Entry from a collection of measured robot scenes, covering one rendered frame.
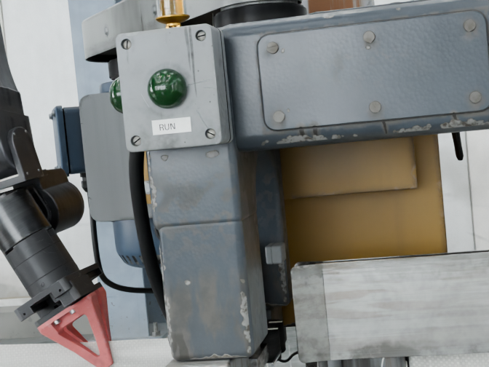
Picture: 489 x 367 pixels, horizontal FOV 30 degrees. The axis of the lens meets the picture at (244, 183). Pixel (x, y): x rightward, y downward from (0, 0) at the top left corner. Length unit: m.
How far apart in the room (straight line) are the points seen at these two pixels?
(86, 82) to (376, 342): 4.99
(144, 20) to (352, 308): 0.40
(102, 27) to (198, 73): 0.49
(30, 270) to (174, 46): 0.35
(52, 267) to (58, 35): 5.45
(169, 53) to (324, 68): 0.12
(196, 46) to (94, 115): 0.50
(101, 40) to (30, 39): 5.27
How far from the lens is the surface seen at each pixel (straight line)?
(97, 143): 1.17
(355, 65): 0.72
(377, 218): 1.01
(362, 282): 0.89
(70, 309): 0.95
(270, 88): 0.72
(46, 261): 0.95
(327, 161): 0.96
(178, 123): 0.69
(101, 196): 1.17
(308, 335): 0.90
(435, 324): 0.89
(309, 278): 0.89
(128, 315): 5.84
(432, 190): 1.01
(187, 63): 0.69
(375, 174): 0.96
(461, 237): 5.94
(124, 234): 1.21
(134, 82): 0.70
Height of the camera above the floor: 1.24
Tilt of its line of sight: 3 degrees down
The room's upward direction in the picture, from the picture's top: 5 degrees counter-clockwise
